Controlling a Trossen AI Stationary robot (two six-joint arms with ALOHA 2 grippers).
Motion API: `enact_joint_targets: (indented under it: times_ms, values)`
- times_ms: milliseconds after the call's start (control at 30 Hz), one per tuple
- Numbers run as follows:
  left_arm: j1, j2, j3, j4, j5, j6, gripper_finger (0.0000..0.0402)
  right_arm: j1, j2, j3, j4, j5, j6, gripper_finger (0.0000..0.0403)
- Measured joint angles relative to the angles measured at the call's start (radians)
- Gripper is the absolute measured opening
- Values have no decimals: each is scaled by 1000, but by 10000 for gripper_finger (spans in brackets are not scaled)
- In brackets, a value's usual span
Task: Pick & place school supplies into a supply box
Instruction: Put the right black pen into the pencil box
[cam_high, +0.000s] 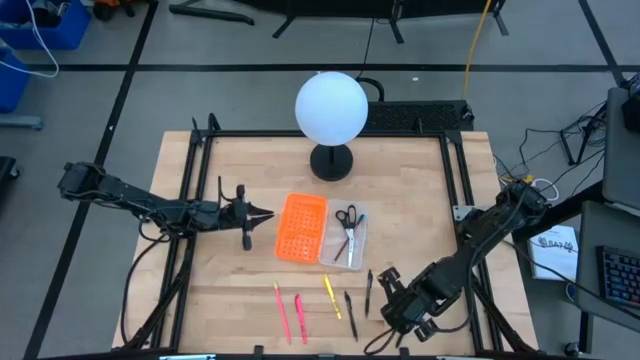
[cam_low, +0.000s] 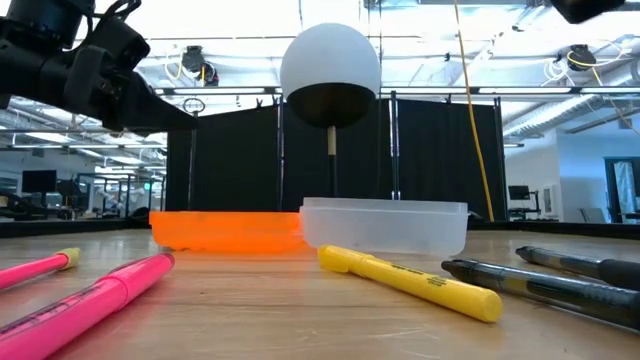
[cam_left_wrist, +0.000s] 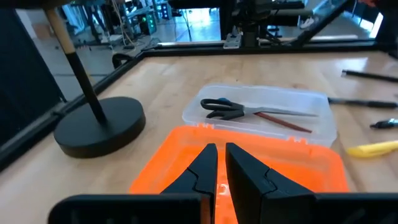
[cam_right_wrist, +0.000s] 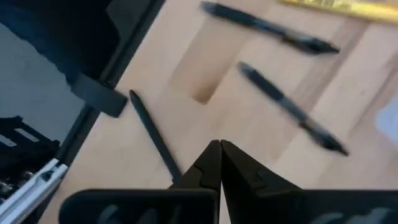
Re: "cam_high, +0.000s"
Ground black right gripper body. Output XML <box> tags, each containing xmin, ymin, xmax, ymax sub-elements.
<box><xmin>378</xmin><ymin>267</ymin><xmax>441</xmax><ymax>344</ymax></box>

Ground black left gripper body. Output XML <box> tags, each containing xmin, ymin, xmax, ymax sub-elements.
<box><xmin>217</xmin><ymin>184</ymin><xmax>253</xmax><ymax>251</ymax></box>

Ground orange plastic basket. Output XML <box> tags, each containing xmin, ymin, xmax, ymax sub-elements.
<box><xmin>273</xmin><ymin>192</ymin><xmax>329</xmax><ymax>265</ymax></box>

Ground black ballpoint pen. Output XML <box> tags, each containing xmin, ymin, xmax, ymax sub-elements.
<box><xmin>364</xmin><ymin>268</ymin><xmax>374</xmax><ymax>319</ymax></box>
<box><xmin>343</xmin><ymin>291</ymin><xmax>359</xmax><ymax>343</ymax></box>

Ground clear plastic supply box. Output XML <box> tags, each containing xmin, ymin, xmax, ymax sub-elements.
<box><xmin>318</xmin><ymin>198</ymin><xmax>370</xmax><ymax>272</ymax></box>

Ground black-handled scissors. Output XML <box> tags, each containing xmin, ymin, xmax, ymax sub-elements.
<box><xmin>334</xmin><ymin>204</ymin><xmax>359</xmax><ymax>269</ymax></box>

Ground pink pencil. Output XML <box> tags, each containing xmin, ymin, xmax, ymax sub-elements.
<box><xmin>272</xmin><ymin>280</ymin><xmax>293</xmax><ymax>345</ymax></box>

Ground pink highlighter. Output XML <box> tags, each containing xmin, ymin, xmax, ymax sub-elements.
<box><xmin>293</xmin><ymin>293</ymin><xmax>309</xmax><ymax>345</ymax></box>

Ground yellow highlighter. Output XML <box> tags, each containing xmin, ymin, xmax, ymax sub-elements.
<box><xmin>322</xmin><ymin>273</ymin><xmax>344</xmax><ymax>321</ymax></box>

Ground white globe lamp black base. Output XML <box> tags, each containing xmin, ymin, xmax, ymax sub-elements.
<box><xmin>294</xmin><ymin>70</ymin><xmax>370</xmax><ymax>182</ymax></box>

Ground white printed paper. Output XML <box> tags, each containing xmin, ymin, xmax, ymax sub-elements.
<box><xmin>528</xmin><ymin>224</ymin><xmax>580</xmax><ymax>281</ymax></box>

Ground black perforated computer case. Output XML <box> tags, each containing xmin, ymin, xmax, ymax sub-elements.
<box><xmin>367</xmin><ymin>99</ymin><xmax>475</xmax><ymax>134</ymax></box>

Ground dark grey desk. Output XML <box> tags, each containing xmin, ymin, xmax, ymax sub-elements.
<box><xmin>569</xmin><ymin>199</ymin><xmax>640</xmax><ymax>335</ymax></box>

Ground black keyboard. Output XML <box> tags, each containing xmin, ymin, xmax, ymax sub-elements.
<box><xmin>597</xmin><ymin>245</ymin><xmax>640</xmax><ymax>312</ymax></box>

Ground grey floor plate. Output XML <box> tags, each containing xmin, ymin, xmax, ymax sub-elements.
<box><xmin>0</xmin><ymin>114</ymin><xmax>45</xmax><ymax>131</ymax></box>

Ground orange and black object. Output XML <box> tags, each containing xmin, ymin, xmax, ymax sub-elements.
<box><xmin>93</xmin><ymin>0</ymin><xmax>137</xmax><ymax>22</ymax></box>

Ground large blue plastic bin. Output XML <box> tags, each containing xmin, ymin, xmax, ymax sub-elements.
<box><xmin>0</xmin><ymin>0</ymin><xmax>92</xmax><ymax>51</ymax></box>

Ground light grey desk top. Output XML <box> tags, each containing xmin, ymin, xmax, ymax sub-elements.
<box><xmin>601</xmin><ymin>87</ymin><xmax>640</xmax><ymax>211</ymax></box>

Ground small blue plastic bin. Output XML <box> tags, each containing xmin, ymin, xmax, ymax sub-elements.
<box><xmin>0</xmin><ymin>47</ymin><xmax>32</xmax><ymax>114</ymax></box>

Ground black aluminium table frame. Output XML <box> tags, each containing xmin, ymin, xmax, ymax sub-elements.
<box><xmin>114</xmin><ymin>112</ymin><xmax>539</xmax><ymax>355</ymax></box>

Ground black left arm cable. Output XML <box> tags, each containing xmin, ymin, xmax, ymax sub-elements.
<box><xmin>120</xmin><ymin>232</ymin><xmax>174</xmax><ymax>346</ymax></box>

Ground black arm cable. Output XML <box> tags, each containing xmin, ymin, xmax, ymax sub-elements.
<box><xmin>504</xmin><ymin>239</ymin><xmax>640</xmax><ymax>322</ymax></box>
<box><xmin>120</xmin><ymin>232</ymin><xmax>174</xmax><ymax>346</ymax></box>

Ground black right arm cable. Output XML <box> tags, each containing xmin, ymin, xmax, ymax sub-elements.
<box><xmin>504</xmin><ymin>239</ymin><xmax>640</xmax><ymax>322</ymax></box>

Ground black lamp cable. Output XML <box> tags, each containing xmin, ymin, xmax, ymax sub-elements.
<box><xmin>355</xmin><ymin>17</ymin><xmax>386</xmax><ymax>104</ymax></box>

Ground black cable bundle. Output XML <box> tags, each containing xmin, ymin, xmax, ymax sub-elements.
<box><xmin>518</xmin><ymin>99</ymin><xmax>609</xmax><ymax>167</ymax></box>

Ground white cable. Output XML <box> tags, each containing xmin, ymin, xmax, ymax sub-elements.
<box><xmin>0</xmin><ymin>0</ymin><xmax>60</xmax><ymax>79</ymax></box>

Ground yellow hanging cable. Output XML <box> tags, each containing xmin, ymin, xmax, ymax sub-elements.
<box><xmin>462</xmin><ymin>0</ymin><xmax>494</xmax><ymax>101</ymax></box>

